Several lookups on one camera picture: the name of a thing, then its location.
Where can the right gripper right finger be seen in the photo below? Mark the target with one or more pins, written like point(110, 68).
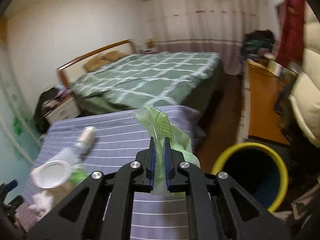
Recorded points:
point(173, 158)

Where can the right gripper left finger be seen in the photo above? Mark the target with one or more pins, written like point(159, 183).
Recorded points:
point(147, 159)

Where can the green plastic bag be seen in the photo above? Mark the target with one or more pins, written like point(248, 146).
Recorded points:
point(159, 127)

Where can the white paper cup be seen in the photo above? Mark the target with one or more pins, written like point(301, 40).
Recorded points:
point(53, 177)

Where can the yellow rimmed trash bin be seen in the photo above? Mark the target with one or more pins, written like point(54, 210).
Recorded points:
point(259, 169)

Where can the white pill bottle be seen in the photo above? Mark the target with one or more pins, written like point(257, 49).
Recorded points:
point(86, 140)

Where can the green checked duvet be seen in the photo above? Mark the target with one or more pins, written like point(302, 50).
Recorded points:
point(161, 79)

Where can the white bedside cabinet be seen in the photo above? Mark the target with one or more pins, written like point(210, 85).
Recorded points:
point(67, 109)

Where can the brown pillow right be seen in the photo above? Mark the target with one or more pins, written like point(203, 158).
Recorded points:
point(114, 56)

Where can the brown pillow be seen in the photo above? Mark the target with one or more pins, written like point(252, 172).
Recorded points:
point(95, 63)
point(114, 56)

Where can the brown pillow left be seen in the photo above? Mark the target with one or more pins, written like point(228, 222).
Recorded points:
point(95, 63)

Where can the white paper towel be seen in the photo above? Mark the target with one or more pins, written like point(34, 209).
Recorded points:
point(44, 202)

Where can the wooden bed headboard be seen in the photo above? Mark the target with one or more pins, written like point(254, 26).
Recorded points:
point(74, 69)

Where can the orange wooden desk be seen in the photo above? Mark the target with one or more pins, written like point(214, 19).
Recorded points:
point(258, 120)

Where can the clothes on bedside cabinet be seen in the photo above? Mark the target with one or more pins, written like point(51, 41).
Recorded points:
point(47, 101)

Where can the pile of dark clothes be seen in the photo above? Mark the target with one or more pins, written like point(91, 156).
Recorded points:
point(255, 42)

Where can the cream puffer jacket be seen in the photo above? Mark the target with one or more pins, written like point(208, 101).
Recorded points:
point(305, 95)

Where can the pink striped curtain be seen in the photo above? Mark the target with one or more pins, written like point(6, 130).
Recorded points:
point(204, 26)

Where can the red jacket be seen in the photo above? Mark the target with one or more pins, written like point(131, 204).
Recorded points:
point(291, 45)

